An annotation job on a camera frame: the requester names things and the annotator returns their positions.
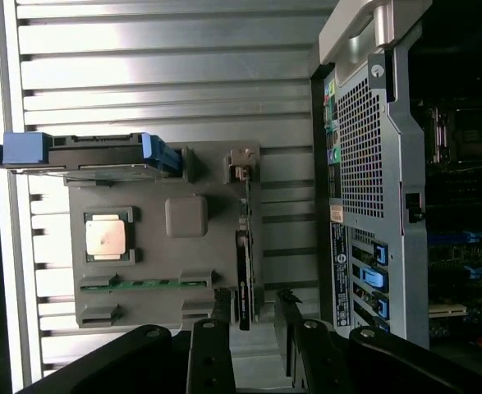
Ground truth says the grey parts rack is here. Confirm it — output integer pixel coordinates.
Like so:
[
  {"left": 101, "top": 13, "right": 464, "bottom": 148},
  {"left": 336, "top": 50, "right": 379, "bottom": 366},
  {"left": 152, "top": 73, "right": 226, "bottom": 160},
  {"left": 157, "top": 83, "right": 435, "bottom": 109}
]
[{"left": 63, "top": 141, "right": 266, "bottom": 329}]

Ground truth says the black open PC case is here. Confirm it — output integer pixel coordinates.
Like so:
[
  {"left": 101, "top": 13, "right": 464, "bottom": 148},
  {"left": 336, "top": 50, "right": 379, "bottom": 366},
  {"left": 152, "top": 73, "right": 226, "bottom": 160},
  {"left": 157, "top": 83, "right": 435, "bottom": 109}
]
[{"left": 309, "top": 0, "right": 482, "bottom": 358}]

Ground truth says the hard disk in blue carrier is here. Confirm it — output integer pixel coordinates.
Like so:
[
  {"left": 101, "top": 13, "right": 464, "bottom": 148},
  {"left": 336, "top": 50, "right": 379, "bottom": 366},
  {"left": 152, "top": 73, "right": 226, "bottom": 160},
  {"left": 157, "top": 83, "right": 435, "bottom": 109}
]
[{"left": 0, "top": 131, "right": 184, "bottom": 181}]

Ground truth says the silver CPU chip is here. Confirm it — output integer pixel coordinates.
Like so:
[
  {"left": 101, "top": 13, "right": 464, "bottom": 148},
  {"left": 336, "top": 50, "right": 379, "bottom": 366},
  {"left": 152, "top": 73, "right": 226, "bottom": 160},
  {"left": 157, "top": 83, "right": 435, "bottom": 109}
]
[{"left": 85, "top": 213, "right": 126, "bottom": 262}]

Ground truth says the green RAM stick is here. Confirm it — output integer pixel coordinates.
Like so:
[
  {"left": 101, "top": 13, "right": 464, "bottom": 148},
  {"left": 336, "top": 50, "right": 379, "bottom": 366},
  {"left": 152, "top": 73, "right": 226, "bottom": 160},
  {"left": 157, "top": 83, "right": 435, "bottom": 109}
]
[{"left": 80, "top": 279, "right": 213, "bottom": 291}]

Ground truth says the green motherboard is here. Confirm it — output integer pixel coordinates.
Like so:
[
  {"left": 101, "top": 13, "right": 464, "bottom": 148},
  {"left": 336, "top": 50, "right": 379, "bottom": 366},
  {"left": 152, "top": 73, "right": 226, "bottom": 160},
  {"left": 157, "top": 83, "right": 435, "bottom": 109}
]
[{"left": 408, "top": 94, "right": 482, "bottom": 346}]

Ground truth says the metal CPU socket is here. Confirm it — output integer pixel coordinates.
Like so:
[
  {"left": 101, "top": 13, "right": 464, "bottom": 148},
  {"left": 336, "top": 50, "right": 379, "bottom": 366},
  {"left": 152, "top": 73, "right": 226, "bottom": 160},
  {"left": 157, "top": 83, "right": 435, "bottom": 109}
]
[{"left": 423, "top": 100, "right": 482, "bottom": 165}]

